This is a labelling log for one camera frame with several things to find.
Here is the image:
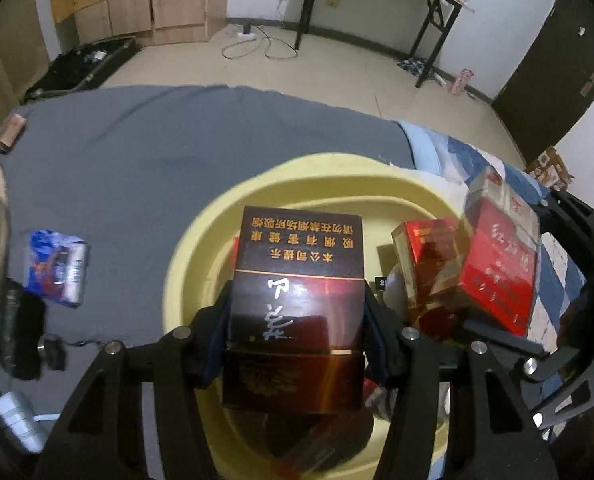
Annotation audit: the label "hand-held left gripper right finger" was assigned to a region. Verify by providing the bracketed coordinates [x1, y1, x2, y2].
[362, 285, 560, 480]

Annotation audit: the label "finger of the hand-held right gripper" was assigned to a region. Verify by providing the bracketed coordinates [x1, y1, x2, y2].
[461, 321, 594, 413]
[537, 187, 594, 281]

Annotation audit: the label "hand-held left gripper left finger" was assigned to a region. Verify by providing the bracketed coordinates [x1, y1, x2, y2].
[32, 280, 238, 480]

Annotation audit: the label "red cigarette box beige lid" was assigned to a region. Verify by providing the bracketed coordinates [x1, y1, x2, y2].
[459, 167, 542, 338]

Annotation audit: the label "dark red glossy cigarette box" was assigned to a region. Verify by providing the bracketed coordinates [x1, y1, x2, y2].
[222, 205, 367, 415]

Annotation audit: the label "yellow oval plastic basin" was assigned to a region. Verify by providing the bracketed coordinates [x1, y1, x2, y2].
[163, 154, 478, 480]

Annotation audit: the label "orange red cigarette box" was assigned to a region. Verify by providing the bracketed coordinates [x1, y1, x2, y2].
[391, 217, 470, 328]

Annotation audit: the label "printed cardboard boxes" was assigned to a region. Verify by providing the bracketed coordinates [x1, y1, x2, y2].
[524, 146, 575, 192]

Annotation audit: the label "blue white checked blanket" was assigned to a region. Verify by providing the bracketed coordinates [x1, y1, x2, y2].
[394, 120, 585, 341]

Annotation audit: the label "black key fob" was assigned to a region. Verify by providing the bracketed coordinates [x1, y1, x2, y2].
[37, 334, 105, 371]

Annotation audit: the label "dark brown door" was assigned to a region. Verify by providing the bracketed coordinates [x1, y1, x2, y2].
[492, 0, 594, 163]

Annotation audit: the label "blue printed packet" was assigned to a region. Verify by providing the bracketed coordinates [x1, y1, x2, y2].
[24, 230, 89, 307]

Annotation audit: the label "pink plastic bottle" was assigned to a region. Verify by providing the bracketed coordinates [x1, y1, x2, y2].
[449, 67, 476, 95]

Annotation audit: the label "black leather pouch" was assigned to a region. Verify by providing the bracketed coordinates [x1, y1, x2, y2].
[0, 280, 45, 381]

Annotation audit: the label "pale blue power adapter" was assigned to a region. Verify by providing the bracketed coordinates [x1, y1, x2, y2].
[0, 391, 60, 453]

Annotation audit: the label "dark patterned cloth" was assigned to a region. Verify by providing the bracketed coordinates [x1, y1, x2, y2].
[397, 57, 445, 83]

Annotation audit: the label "small pink box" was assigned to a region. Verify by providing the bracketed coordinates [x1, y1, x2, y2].
[0, 114, 25, 153]

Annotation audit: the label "black open suitcase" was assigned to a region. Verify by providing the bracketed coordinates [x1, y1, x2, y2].
[24, 36, 143, 103]

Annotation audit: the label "black folding table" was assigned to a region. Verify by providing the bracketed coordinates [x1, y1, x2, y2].
[294, 0, 476, 88]

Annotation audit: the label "wooden cabinet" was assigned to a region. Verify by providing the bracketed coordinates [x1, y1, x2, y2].
[47, 0, 230, 47]

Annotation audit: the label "white power strip with cable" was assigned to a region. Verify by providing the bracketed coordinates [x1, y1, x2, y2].
[222, 22, 298, 61]

